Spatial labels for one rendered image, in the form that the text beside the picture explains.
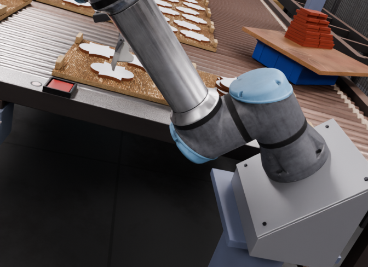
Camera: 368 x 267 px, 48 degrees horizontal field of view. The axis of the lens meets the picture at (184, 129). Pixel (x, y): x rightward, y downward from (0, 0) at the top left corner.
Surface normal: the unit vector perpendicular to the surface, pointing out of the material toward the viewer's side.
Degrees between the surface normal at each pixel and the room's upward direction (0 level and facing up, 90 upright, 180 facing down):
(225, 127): 73
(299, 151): 68
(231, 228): 0
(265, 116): 91
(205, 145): 95
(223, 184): 0
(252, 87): 38
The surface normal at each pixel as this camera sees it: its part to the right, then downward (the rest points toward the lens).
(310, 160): 0.17, 0.07
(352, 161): -0.48, -0.76
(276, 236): 0.04, 0.48
